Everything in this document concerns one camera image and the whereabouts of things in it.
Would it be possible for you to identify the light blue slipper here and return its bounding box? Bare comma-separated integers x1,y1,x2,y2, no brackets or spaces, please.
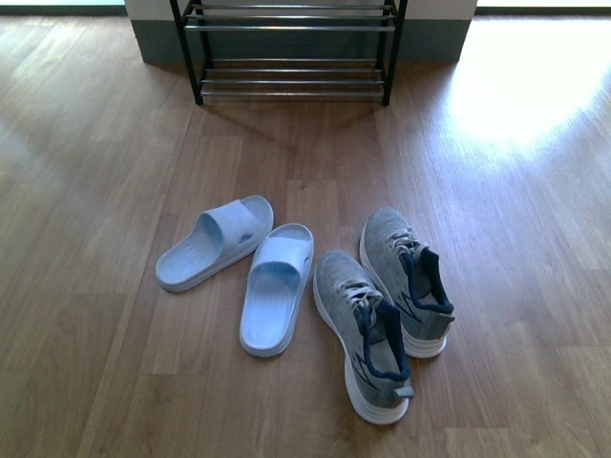
156,196,274,292
240,223,314,358

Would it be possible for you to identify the grey knit sneaker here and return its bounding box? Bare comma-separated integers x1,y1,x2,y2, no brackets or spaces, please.
313,251,414,425
359,207,454,359

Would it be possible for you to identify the black metal shoe rack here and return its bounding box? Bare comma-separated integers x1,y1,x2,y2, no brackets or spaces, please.
170,1,408,105

